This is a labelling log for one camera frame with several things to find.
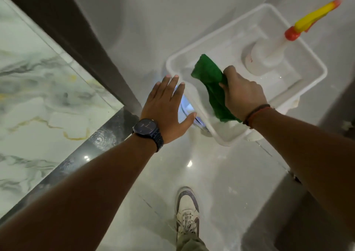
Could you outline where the person's left forearm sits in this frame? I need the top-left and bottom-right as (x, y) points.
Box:
(0, 134), (158, 251)

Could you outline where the white spray bottle yellow trigger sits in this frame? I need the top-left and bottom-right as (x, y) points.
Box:
(244, 0), (342, 76)

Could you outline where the person's right forearm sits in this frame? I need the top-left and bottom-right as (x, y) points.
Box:
(250, 108), (355, 233)

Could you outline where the green cleaning cloth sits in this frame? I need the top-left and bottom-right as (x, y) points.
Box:
(191, 54), (242, 123)

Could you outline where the olive trouser leg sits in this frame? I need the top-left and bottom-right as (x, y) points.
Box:
(176, 235), (210, 251)

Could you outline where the person's right hand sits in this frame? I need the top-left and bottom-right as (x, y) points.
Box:
(219, 65), (268, 122)

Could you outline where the black wristwatch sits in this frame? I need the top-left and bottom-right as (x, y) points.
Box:
(133, 118), (164, 153)

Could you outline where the red brown thread wristband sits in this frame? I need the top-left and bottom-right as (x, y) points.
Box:
(243, 104), (275, 129)

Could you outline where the white plastic tub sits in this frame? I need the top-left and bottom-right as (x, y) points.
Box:
(166, 3), (328, 146)

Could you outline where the dark brown door frame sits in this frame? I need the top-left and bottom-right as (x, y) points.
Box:
(0, 0), (142, 118)

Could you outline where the beige sneaker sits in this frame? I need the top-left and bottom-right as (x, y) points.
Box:
(175, 187), (200, 243)

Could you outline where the person's left hand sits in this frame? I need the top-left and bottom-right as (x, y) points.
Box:
(140, 75), (197, 145)

